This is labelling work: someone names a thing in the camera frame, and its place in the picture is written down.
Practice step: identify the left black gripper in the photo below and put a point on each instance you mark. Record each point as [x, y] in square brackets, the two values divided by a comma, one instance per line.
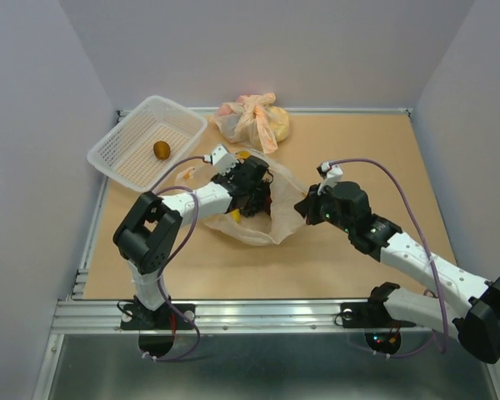
[237, 167]

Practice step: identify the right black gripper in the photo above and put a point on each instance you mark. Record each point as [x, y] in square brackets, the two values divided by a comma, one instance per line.
[307, 206]

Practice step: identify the translucent plastic bag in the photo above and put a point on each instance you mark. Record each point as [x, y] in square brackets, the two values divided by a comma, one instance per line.
[278, 221]

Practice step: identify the yellow corn cob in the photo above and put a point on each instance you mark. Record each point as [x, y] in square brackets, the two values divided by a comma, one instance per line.
[236, 216]

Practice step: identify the brown kiwi fruit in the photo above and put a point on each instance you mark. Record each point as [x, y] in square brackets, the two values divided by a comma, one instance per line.
[161, 150]

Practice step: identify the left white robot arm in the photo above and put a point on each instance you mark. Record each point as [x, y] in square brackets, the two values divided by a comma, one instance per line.
[146, 236]

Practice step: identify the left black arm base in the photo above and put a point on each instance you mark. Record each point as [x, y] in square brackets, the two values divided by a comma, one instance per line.
[136, 317]

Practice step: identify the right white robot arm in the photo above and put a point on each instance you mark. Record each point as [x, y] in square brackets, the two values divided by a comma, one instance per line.
[464, 306]

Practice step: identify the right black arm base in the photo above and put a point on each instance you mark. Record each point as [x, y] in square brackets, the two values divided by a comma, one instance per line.
[371, 312]

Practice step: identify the knotted plastic bag far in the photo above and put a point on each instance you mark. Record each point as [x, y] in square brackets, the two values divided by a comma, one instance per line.
[254, 120]

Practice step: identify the white plastic mesh basket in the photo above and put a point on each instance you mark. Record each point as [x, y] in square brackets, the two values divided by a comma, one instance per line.
[125, 154]

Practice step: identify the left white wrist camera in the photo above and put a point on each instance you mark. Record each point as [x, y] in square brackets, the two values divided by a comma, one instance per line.
[221, 159]

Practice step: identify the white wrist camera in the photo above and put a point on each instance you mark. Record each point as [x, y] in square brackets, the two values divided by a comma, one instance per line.
[331, 173]
[221, 159]

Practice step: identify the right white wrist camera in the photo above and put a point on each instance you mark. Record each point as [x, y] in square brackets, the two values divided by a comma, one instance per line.
[331, 173]

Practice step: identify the aluminium rail frame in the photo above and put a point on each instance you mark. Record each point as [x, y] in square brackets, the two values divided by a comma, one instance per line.
[280, 343]

